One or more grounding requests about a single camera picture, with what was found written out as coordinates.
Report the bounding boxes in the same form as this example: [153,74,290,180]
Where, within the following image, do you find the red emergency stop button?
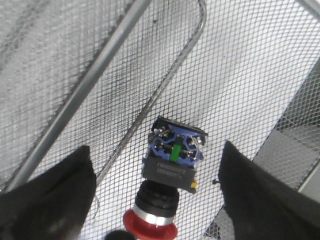
[123,116,208,240]

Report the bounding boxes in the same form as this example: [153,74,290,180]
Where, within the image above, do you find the silver mesh tray rack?
[0,0,320,240]

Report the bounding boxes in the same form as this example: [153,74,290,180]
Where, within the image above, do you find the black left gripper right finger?
[218,140,320,240]

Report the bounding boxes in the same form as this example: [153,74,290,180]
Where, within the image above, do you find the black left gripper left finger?
[0,145,97,240]

